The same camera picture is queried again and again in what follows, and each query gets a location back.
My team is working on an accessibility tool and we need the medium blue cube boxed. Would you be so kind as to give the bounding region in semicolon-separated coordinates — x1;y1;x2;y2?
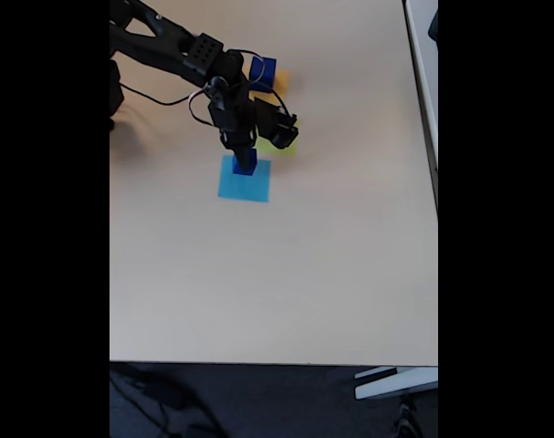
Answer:
233;150;258;176

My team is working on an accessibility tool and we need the large blue cube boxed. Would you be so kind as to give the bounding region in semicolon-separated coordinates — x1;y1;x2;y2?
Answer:
248;57;278;90

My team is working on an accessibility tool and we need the light blue paper square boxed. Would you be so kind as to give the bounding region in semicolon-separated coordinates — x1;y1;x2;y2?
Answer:
217;153;273;204

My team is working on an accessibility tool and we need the green paper square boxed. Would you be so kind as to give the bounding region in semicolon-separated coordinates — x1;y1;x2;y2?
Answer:
256;116;300;157

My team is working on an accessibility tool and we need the orange paper square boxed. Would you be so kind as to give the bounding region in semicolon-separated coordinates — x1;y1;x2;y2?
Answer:
251;68;290;99

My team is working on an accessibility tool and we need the white neighbouring table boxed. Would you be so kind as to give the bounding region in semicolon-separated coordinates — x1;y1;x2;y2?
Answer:
402;0;439;214

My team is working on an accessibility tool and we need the white table foot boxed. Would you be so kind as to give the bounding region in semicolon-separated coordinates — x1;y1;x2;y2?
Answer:
353;365;439;402

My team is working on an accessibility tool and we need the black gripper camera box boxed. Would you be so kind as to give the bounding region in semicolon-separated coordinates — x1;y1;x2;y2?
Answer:
253;95;299;150

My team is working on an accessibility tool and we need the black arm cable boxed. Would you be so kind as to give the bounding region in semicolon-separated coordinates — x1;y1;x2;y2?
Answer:
188;48;265;128

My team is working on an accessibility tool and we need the black floor cable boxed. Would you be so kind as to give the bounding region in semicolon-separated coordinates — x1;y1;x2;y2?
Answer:
110;368;225;438

